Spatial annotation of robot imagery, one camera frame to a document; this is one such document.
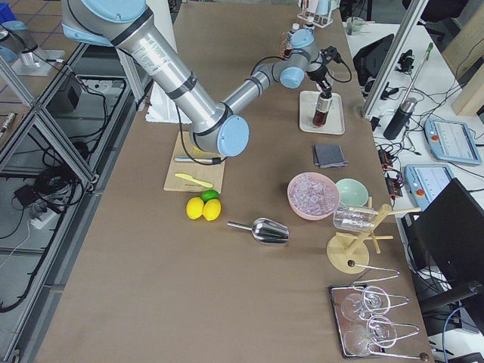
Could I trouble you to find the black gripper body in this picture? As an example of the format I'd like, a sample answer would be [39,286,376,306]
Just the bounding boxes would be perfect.
[306,62,330,91]

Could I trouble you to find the wooden cutting board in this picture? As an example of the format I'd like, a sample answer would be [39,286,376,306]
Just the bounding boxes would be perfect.
[163,133,225,193]

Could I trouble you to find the yellow plastic knife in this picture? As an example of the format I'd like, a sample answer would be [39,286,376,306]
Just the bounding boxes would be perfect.
[175,172,213,188]

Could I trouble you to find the cream rectangular tray plate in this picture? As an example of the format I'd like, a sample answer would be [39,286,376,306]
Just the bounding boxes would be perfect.
[299,91,345,135]

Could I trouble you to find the black thermos bottle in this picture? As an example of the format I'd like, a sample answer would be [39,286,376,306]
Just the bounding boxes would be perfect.
[383,97,417,140]

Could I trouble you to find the hanging wine glass upper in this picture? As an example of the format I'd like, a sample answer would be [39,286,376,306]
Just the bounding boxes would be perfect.
[340,286,409,322]

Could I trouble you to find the metal ice scoop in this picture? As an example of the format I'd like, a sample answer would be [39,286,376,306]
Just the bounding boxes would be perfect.
[227,218,290,246]

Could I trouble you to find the green bowl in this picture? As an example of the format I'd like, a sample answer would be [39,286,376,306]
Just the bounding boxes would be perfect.
[336,178,369,206]

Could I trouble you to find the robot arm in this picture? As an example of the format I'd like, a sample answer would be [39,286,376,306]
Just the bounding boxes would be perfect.
[1,20,65,76]
[61,0,329,157]

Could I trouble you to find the aluminium frame post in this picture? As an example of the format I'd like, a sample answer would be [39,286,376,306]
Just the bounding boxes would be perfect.
[361,0,428,120]

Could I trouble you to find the blue teach pendant tablet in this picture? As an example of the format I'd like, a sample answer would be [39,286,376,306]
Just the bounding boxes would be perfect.
[424,119,482,166]

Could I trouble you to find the wooden cup tree stand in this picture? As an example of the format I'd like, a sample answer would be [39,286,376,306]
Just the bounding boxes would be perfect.
[326,197,421,274]

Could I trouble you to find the black tray with glasses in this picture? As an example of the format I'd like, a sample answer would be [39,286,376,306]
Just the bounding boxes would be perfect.
[329,283,430,362]

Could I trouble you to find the pink bowl with ice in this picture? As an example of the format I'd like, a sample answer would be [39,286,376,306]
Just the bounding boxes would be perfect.
[287,172,340,221]

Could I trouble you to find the tea bottle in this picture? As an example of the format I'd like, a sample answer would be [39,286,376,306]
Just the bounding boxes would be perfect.
[284,23,299,59]
[305,17,315,32]
[312,92,332,127]

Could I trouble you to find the hanging wine glass lower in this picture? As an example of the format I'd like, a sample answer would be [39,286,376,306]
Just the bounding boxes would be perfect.
[343,315,420,359]

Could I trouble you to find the metal muddler bar tool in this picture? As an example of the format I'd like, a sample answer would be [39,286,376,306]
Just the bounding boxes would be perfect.
[173,157,222,165]

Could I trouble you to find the hanging wine glass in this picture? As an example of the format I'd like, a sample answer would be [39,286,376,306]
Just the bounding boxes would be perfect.
[340,286,409,322]
[343,315,420,359]

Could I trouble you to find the white wire cup rack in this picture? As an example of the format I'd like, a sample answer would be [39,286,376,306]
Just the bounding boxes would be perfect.
[297,0,334,28]

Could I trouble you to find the green lime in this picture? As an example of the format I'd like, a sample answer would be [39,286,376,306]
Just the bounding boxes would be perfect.
[200,189,219,203]

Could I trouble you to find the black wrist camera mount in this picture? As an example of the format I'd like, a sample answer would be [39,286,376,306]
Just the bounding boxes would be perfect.
[320,46,343,65]

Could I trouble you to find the dark grey folded cloth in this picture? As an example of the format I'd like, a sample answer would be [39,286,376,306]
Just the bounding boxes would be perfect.
[313,144,347,168]

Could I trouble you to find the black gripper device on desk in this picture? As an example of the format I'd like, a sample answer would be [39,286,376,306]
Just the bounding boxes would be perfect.
[353,34,414,97]

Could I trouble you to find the copper wire bottle basket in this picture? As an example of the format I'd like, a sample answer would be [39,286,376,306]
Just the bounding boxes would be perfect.
[279,32,293,60]

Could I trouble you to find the yellow lemon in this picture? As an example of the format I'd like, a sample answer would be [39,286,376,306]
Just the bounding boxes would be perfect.
[203,199,222,222]
[185,197,205,220]

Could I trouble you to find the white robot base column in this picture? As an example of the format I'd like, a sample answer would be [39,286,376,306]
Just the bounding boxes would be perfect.
[143,48,194,125]

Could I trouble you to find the black monitor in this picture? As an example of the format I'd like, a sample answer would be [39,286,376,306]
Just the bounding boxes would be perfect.
[409,178,483,286]

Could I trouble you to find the clear glass jar on stand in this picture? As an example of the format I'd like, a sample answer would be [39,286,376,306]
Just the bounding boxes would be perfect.
[333,205,377,232]

